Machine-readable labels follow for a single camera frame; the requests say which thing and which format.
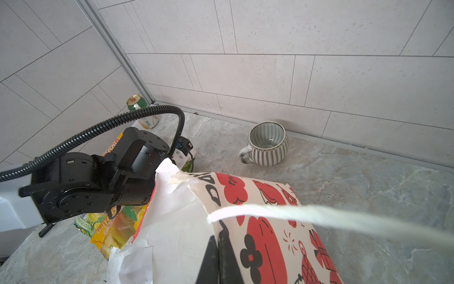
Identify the aluminium corner post left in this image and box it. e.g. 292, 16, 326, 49
75, 0, 156, 104

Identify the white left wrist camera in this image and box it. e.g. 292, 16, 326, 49
172, 136, 197, 173

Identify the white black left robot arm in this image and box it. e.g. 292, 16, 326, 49
1, 105, 185, 259

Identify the grey ribbed ceramic mug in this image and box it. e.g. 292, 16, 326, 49
239, 121, 289, 166

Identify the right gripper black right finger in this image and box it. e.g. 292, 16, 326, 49
218, 220, 244, 284

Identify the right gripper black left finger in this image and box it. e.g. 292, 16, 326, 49
196, 235, 219, 284

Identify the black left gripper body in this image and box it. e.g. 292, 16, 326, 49
106, 127, 169, 206

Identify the white red printed paper bag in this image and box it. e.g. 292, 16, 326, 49
107, 157, 454, 284

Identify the green rainbow snack bag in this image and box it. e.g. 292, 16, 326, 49
74, 213, 106, 237

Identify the green white drink can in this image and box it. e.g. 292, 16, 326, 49
127, 94, 159, 130

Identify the yellow barcode snack bag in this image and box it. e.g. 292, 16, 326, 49
91, 205, 148, 260

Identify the yellow orange snack bag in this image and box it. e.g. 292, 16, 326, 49
102, 133, 123, 157

